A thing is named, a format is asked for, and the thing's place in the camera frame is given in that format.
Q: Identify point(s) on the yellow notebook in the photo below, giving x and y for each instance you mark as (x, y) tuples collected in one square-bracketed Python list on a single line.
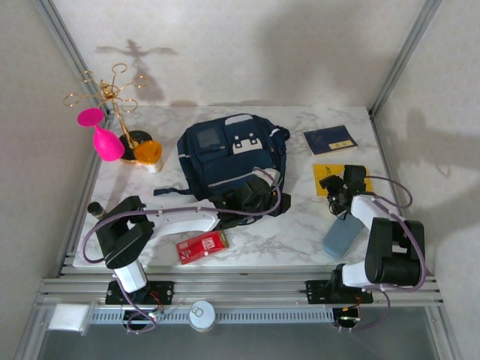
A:
[(322, 172)]

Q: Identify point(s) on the dark blue notebook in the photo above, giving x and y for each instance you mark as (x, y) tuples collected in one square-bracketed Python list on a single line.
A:
[(330, 139)]

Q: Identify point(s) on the navy blue backpack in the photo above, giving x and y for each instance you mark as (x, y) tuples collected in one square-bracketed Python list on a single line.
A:
[(228, 165)]

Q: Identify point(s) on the grey-blue pencil case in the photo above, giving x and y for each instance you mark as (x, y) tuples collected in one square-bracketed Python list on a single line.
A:
[(341, 236)]

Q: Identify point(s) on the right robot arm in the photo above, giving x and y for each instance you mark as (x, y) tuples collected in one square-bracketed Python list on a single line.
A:
[(390, 255)]

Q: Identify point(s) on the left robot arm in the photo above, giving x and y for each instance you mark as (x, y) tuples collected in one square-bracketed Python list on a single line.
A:
[(183, 225)]

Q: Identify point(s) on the red carton box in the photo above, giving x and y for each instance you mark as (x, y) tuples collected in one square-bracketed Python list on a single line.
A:
[(202, 247)]

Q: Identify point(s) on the orange translucent cup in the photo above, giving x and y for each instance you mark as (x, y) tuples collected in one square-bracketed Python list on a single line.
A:
[(148, 152)]

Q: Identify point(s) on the silver tin can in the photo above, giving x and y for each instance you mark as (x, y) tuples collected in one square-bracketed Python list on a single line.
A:
[(201, 315)]

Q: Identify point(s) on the small black bottle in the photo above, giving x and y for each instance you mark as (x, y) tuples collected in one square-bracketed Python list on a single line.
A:
[(96, 210)]

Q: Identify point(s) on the pink goblet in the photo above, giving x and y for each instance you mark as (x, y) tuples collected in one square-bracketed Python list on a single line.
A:
[(105, 144)]

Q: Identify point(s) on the white foam block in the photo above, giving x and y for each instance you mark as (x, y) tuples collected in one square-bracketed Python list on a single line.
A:
[(69, 318)]

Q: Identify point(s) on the aluminium frame rail base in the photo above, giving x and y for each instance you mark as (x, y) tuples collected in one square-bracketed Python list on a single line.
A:
[(240, 283)]

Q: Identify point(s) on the aluminium frame post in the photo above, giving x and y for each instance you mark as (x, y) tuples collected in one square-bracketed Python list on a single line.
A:
[(71, 45), (405, 48)]

